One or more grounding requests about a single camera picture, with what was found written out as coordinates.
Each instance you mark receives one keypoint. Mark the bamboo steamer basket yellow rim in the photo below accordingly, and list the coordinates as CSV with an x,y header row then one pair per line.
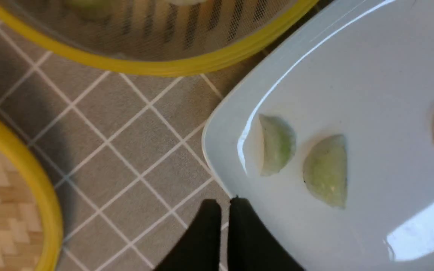
x,y
154,37

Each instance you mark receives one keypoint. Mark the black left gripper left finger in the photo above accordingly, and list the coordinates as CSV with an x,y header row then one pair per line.
x,y
199,247

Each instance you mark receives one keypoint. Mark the grey checked tablecloth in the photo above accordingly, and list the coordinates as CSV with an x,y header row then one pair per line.
x,y
123,151

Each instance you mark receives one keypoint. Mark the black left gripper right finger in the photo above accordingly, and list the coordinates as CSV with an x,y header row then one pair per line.
x,y
251,247

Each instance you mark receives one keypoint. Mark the pale green dumpling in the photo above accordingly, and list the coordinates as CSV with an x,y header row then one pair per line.
x,y
325,171

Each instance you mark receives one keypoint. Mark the white square plate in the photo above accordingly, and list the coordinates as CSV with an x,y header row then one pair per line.
x,y
364,69

